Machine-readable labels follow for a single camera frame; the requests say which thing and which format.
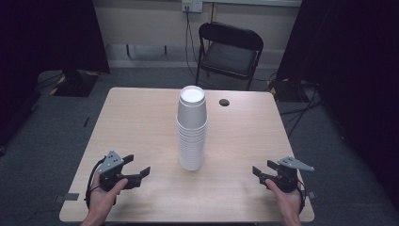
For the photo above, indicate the grey tape strip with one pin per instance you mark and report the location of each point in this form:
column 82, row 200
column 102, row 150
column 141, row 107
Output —
column 311, row 195
column 70, row 197

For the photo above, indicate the grey metal wall plate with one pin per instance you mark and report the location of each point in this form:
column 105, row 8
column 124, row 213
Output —
column 146, row 51

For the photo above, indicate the black table grommet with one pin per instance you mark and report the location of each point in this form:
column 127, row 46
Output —
column 224, row 102

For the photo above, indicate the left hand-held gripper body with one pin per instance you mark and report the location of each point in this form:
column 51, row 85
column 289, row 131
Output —
column 108, row 163

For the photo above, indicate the person's left hand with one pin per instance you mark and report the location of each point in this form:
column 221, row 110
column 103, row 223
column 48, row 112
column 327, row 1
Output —
column 102, row 202

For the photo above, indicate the black marker pen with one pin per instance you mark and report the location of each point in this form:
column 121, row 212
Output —
column 86, row 121

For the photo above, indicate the white wall socket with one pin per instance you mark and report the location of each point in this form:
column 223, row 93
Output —
column 192, row 5

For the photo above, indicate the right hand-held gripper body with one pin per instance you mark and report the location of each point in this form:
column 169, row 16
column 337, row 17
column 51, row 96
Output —
column 287, row 177

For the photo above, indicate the black stand base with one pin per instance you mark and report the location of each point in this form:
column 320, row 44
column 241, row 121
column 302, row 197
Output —
column 75, row 84

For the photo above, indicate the black folding chair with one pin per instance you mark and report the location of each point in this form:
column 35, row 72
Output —
column 229, row 56

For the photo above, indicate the stack of white foam cups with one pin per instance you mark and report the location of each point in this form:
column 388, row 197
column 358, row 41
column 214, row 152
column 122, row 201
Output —
column 191, row 150

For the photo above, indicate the black curtain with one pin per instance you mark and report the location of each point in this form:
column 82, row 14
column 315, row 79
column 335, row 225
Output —
column 354, row 62
column 47, row 34

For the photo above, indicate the person's right hand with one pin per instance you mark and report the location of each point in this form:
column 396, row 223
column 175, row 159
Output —
column 290, row 204

